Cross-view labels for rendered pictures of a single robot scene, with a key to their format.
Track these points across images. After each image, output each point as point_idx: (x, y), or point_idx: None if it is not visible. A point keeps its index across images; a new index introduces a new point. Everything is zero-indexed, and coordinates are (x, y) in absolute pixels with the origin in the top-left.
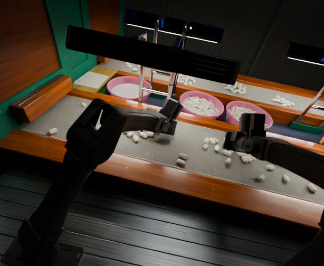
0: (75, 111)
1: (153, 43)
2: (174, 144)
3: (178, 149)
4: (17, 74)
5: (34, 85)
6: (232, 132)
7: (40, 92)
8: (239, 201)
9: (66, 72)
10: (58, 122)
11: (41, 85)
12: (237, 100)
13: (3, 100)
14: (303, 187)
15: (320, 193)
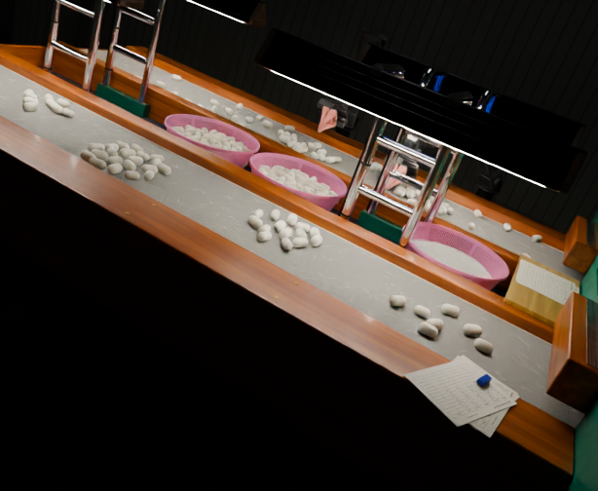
0: (531, 256)
1: (469, 81)
2: (375, 178)
3: (372, 174)
4: None
5: None
6: (345, 104)
7: (583, 226)
8: (335, 133)
9: (597, 261)
10: (541, 250)
11: (597, 237)
12: (198, 146)
13: None
14: (244, 112)
15: (232, 105)
